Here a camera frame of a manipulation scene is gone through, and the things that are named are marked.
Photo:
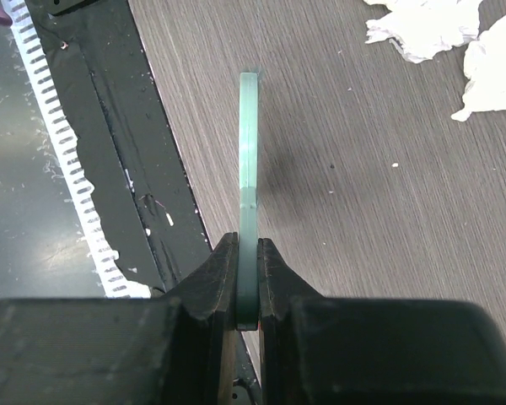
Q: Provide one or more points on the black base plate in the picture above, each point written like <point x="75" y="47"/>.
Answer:
<point x="131" y="166"/>

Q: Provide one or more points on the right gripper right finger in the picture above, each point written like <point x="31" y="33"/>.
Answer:
<point x="322" y="350"/>

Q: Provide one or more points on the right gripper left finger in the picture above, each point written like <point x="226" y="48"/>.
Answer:
<point x="109" y="346"/>

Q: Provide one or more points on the paper scrap large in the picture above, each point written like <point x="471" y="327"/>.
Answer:
<point x="422" y="29"/>

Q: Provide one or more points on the green hand brush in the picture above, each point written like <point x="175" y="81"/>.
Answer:
<point x="247" y="295"/>

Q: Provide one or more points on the white slotted cable duct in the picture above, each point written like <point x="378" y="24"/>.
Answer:
<point x="64" y="142"/>

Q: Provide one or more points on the paper scrap small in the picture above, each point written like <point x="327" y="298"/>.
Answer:
<point x="485" y="69"/>

